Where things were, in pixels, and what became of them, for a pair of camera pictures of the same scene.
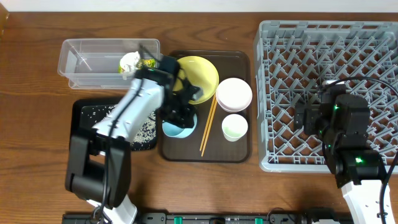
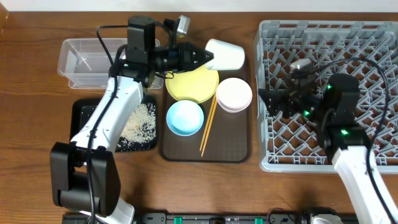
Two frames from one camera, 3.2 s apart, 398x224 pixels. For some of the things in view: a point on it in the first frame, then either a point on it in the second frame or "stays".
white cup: [234, 126] -> [227, 56]
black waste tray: [86, 114] stays
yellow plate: [199, 73] stays
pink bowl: [234, 94] stays
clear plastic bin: [105, 63] stays
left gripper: [189, 94] -> [183, 56]
